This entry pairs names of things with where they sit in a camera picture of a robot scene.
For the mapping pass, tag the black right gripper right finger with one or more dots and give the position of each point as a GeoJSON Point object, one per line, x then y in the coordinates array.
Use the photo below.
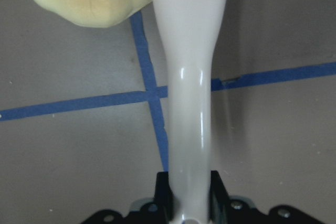
{"type": "Point", "coordinates": [219, 201]}

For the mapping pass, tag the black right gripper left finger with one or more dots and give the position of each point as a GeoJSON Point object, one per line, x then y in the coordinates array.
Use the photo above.
{"type": "Point", "coordinates": [163, 198]}

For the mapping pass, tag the beige hand brush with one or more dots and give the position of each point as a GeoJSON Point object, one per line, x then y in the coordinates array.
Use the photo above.
{"type": "Point", "coordinates": [189, 31]}

